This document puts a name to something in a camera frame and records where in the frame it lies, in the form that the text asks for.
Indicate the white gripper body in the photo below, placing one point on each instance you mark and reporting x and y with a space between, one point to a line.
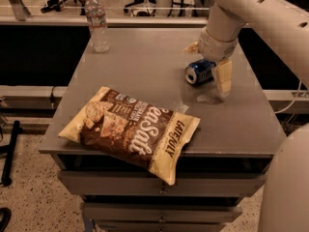
214 49

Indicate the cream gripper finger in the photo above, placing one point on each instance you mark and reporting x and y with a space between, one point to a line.
192 49
222 74

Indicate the blue pepsi can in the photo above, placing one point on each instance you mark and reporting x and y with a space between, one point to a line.
199 72

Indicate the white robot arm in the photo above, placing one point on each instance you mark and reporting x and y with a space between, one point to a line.
284 28

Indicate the black office chair base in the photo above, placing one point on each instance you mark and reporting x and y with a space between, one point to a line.
141 4

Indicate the grey metal drawer cabinet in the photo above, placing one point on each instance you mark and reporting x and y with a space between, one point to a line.
225 160

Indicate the clear plastic water bottle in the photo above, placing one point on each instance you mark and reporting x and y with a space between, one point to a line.
95 14

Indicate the brown sea salt chip bag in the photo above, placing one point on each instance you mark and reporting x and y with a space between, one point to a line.
135 131

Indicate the black sneaker foot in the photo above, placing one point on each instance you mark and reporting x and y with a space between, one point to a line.
52 5

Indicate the grey metal railing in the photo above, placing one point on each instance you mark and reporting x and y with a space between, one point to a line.
29 12

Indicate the black stand leg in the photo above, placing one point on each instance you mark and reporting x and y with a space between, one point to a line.
8 150

